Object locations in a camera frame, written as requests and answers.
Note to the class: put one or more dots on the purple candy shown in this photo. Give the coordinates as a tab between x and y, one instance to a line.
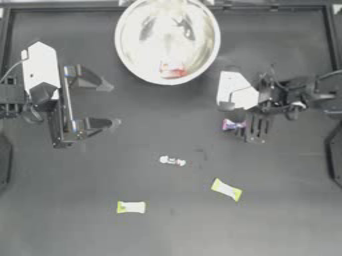
228	125

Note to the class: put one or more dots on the green white candy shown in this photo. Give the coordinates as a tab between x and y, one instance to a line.
226	189
131	207

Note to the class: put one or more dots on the white black red twist candy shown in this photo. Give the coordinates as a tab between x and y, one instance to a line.
171	160

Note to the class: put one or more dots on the steel bowl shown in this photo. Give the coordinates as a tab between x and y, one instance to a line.
167	33

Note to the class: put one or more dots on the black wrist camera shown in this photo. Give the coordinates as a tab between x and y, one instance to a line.
41	93

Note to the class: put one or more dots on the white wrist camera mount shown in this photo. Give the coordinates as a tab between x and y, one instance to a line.
235	90
40	66

